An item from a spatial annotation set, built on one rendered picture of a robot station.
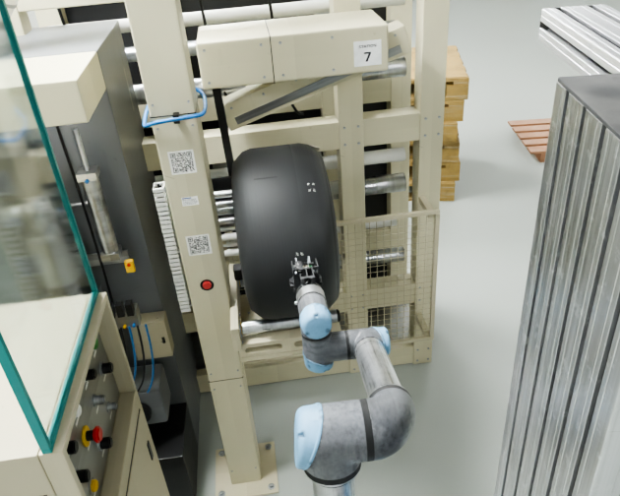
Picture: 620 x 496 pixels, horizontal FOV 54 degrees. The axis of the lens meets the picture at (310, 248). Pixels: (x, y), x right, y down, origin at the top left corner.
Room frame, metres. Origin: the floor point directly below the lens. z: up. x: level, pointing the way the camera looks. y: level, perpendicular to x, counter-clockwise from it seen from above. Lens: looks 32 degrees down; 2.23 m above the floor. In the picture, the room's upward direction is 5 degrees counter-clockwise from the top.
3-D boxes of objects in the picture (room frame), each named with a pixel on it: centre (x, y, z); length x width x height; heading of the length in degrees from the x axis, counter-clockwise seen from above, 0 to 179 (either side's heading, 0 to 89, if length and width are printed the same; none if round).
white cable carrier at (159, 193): (1.68, 0.44, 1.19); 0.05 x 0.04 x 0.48; 5
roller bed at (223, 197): (2.12, 0.36, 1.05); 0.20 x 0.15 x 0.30; 95
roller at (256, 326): (1.62, 0.09, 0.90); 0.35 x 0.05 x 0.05; 95
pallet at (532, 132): (4.86, -2.43, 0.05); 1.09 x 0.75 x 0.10; 85
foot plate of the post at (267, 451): (1.72, 0.36, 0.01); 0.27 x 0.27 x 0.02; 5
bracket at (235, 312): (1.75, 0.28, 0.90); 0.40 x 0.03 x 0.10; 5
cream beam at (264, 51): (2.07, 0.01, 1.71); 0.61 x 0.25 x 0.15; 95
